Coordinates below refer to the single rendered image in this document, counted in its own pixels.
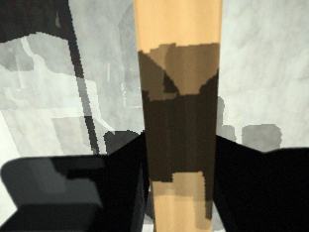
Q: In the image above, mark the tan wooden board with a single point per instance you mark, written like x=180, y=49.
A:
x=178, y=45

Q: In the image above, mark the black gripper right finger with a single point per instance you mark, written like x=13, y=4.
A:
x=253, y=190

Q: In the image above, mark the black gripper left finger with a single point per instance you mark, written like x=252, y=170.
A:
x=119, y=182

